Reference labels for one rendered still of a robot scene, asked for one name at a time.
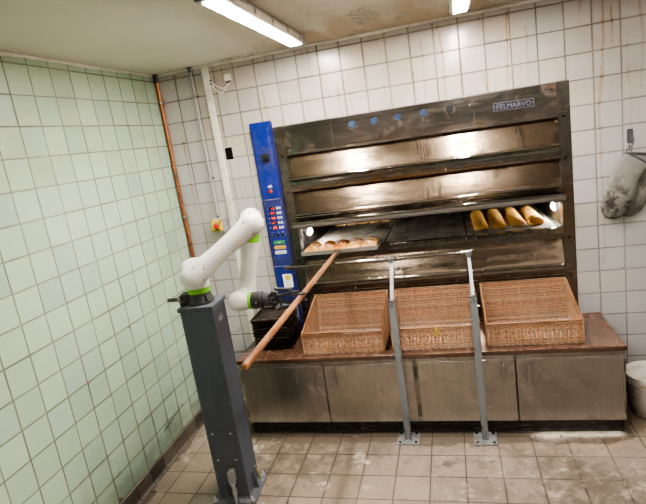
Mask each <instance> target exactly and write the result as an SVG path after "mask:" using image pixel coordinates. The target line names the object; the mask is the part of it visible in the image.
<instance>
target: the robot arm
mask: <svg viewBox="0 0 646 504"><path fill-rule="evenodd" d="M263 227H264V220H263V218H262V215H261V213H260V212H259V211H258V210H257V209H254V208H247V209H245V210H244V211H243V212H242V213H241V215H240V219H239V220H238V221H237V223H236V224H235V225H234V226H233V227H232V228H231V229H230V230H229V231H228V232H227V233H226V234H225V235H224V236H223V237H222V238H221V239H220V240H219V241H218V242H217V243H216V244H214V245H213V246H212V247H211V248H210V249H209V250H207V251H206V252H205V253H204V254H202V255H201V256H200V257H194V258H190V259H187V260H185V261H184V262H183V263H182V271H181V273H180V281H181V283H182V285H183V286H184V287H186V289H187V291H186V292H183V293H182V294H180V296H178V297H177V298H169V299H168V300H167V301H168V303H169V302H178V303H180V306H186V305H188V306H192V307H195V306H202V305H206V304H209V303H211V302H213V301H214V300H215V296H214V295H213V294H212V292H211V289H210V280H209V277H210V276H211V275H212V274H213V273H214V272H215V270H216V269H217V268H218V267H219V266H220V265H221V264H222V263H223V262H224V261H225V260H226V259H227V258H229V257H230V256H231V255H232V254H233V253H234V252H235V251H236V250H238V249H239V248H240V256H241V270H240V282H239V290H238V291H235V292H233V293H232V294H231V295H230V296H229V298H228V305H229V307H230V308H231V309H232V310H234V311H237V312H240V311H243V310H248V309H260V308H264V307H267V306H273V307H275V308H276V311H279V310H281V309H288V307H289V306H290V305H291V304H292V303H293V301H291V300H283V299H281V298H280V297H282V296H287V295H292V296H297V295H306V293H307V292H299V291H293V290H292V288H286V287H276V286H274V287H273V291H271V292H263V291H257V286H256V273H257V260H258V252H259V246H260V239H261V231H262V230H263ZM275 291H289V292H285V293H279V294H278V293H276V292H275ZM278 304H290V305H284V306H277V305H278Z"/></svg>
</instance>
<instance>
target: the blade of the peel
mask: <svg viewBox="0 0 646 504"><path fill-rule="evenodd" d="M377 239H378V242H377V245H376V246H365V247H355V248H344V249H340V250H341V253H344V252H355V251H365V250H376V249H378V247H379V245H380V243H381V241H382V239H383V238H377ZM334 250H335V249H333V250H323V251H312V252H305V250H304V251H303V252H301V256H311V255H322V254H333V251H334Z"/></svg>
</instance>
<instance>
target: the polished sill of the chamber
mask: <svg viewBox="0 0 646 504"><path fill-rule="evenodd" d="M563 233H564V231H563V227H562V226H555V227H545V228H534V229H524V230H513V231H503V232H492V233H482V234H472V235H461V236H451V237H440V238H430V239H419V240H409V241H398V242H388V243H380V245H379V247H378V249H376V250H365V251H355V252H344V253H340V254H345V253H356V252H367V251H378V250H389V249H400V248H411V247H421V246H432V245H443V244H454V243H465V242H476V241H487V240H498V239H509V238H519V237H530V236H541V235H552V234H563Z"/></svg>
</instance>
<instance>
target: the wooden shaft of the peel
mask: <svg viewBox="0 0 646 504"><path fill-rule="evenodd" d="M337 255H338V252H334V253H333V254H332V256H331V257H330V258H329V259H328V260H327V262H326V263H325V264H324V265H323V266H322V268H321V269H320V270H319V271H318V272H317V274H316V275H315V276H314V277H313V278H312V280H311V281H310V282H309V283H308V284H307V286H306V287H305V288H304V289H303V291H302V292H307V293H308V292H309V291H310V289H311V288H312V287H313V286H314V284H315V283H316V282H317V281H318V279H319V278H320V277H321V275H322V274H323V273H324V272H325V270H326V269H327V268H328V267H329V265H330V264H331V263H332V261H333V260H334V259H335V258H336V256H337ZM307 293H306V295H307ZM306 295H298V297H297V298H296V299H295V300H294V301H293V303H292V304H291V305H290V306H289V307H288V309H287V310H286V311H285V312H284V313H283V315H282V316H281V317H280V318H279V319H278V321H277V322H276V323H275V324H274V326H273V327H272V328H271V329H270V330H269V332H268V333H267V334H266V335H265V336H264V338H263V339H262V340H261V341H260V342H259V344H258V345H257V346H256V347H255V348H254V350H253V351H252V352H251V353H250V354H249V356H248V357H247V358H246V359H245V361H244V362H243V363H242V365H241V367H242V369H244V370H247V369H248V368H249V367H250V366H251V364H252V363H253V362H254V361H255V359H256V358H257V357H258V356H259V354H260V353H261V352H262V350H263V349H264V348H265V347H266V345H267V344H268V343H269V342H270V340H271V339H272V338H273V336H274V335H275V334H276V333H277V331H278V330H279V329H280V328H281V326H282V325H283V324H284V322H285V321H286V320H287V319H288V317H289V316H290V315H291V314H292V312H293V311H294V310H295V308H296V307H297V306H298V305H299V303H300V302H301V301H302V300H303V298H304V297H305V296H306Z"/></svg>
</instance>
